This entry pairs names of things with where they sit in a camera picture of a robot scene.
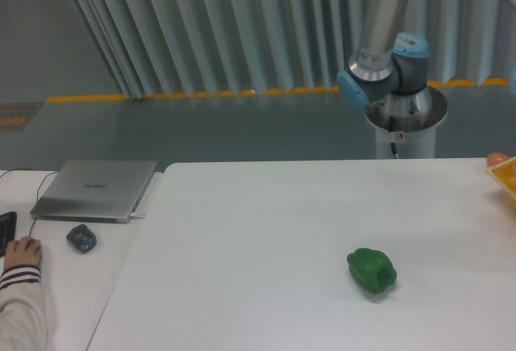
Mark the person's hand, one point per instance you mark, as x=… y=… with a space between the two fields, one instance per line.
x=24 y=252

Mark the white striped sleeve forearm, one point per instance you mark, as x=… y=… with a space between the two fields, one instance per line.
x=23 y=321

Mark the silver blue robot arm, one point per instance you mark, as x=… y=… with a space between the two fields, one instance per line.
x=380 y=65

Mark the green bell pepper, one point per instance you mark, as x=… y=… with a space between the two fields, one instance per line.
x=372 y=270

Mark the black keyboard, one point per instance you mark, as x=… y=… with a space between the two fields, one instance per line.
x=8 y=223

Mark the silver closed laptop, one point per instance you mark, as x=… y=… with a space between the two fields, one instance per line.
x=95 y=191

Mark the brown floor mat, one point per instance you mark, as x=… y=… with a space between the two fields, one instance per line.
x=16 y=116

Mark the grey folding partition curtain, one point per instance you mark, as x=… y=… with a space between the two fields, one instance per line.
x=209 y=47

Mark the orange fruit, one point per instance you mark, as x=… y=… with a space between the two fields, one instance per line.
x=496 y=158

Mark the yellow basket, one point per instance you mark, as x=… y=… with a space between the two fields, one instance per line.
x=503 y=173

